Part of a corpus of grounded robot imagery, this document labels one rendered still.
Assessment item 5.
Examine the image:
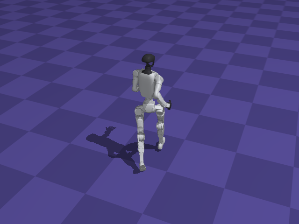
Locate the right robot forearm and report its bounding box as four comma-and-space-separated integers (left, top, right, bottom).
157, 93, 170, 108

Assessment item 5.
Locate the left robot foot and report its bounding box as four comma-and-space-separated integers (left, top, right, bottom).
139, 161, 146, 171

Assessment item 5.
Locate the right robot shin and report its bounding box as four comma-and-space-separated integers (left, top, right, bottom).
157, 123, 164, 144

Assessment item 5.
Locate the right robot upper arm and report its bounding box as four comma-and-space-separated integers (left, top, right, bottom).
152, 74, 164, 99

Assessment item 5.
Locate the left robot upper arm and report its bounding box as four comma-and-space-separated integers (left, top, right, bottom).
132, 69, 140, 92

